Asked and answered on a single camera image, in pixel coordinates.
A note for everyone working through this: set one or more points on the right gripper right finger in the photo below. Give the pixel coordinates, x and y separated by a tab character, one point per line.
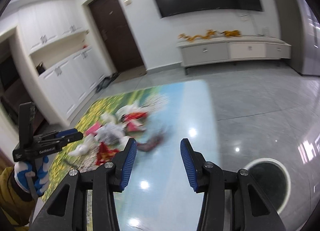
193	162

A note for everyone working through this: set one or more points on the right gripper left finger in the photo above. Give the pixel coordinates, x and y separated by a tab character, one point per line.
123	164

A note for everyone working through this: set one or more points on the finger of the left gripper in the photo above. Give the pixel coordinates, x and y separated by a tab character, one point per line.
65	132

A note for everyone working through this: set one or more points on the red snack bag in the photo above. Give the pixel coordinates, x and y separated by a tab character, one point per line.
104	154

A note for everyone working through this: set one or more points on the grey bag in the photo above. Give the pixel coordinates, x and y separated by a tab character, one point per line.
155	140

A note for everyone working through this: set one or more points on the pink snack packet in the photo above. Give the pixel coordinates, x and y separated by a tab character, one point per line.
92	130

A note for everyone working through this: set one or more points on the clear plastic bag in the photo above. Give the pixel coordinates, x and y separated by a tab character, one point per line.
110	134

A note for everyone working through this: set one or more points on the red noodle packet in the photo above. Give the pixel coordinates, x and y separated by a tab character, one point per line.
133	123

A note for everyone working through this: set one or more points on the white plastic bag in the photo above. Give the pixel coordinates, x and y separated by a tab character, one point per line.
130	108

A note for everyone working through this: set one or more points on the yellow jacket forearm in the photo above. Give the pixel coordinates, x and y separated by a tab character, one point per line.
16	204

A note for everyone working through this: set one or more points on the white round trash bin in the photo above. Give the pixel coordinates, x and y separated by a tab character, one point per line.
274	179

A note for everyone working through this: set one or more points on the left gloved hand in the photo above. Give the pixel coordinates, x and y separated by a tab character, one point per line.
40	177

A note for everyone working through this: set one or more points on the landscape print coffee table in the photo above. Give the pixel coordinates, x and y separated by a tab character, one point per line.
158	196

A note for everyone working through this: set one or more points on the black bag on shelf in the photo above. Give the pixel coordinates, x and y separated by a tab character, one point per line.
40	68

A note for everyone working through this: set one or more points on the grey slippers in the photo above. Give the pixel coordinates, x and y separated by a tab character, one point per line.
106	82

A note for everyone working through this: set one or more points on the white shoe cabinet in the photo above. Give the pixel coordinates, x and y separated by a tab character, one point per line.
52	32

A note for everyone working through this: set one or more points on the white TV console cabinet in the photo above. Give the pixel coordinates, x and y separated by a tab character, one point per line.
233	49

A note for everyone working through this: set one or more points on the dark brown entrance door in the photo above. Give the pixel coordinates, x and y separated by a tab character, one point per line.
116	34

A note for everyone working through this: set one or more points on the golden dragon ornament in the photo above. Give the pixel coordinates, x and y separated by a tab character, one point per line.
210	34

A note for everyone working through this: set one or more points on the silver refrigerator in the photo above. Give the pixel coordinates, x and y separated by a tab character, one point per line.
309	10

